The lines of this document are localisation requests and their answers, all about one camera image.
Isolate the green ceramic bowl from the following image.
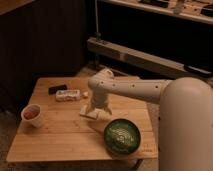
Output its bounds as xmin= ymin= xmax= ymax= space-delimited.
xmin=104 ymin=118 xmax=141 ymax=155

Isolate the white paper cup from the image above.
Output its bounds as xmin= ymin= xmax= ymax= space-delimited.
xmin=21 ymin=104 xmax=44 ymax=128

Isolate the black rectangular block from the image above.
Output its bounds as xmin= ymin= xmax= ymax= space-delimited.
xmin=48 ymin=84 xmax=67 ymax=95

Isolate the white rectangular packet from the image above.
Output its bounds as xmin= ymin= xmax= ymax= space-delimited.
xmin=56 ymin=90 xmax=80 ymax=101

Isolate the white sponge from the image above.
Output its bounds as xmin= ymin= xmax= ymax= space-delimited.
xmin=80 ymin=105 xmax=100 ymax=120

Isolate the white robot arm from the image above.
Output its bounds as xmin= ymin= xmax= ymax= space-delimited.
xmin=88 ymin=69 xmax=213 ymax=171

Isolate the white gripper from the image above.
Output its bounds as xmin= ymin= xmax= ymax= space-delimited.
xmin=85 ymin=90 xmax=112 ymax=115

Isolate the wooden folding table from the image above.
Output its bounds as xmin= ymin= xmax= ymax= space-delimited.
xmin=7 ymin=77 xmax=158 ymax=162

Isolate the orange item in cup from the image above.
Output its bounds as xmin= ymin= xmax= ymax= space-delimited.
xmin=24 ymin=111 xmax=37 ymax=119

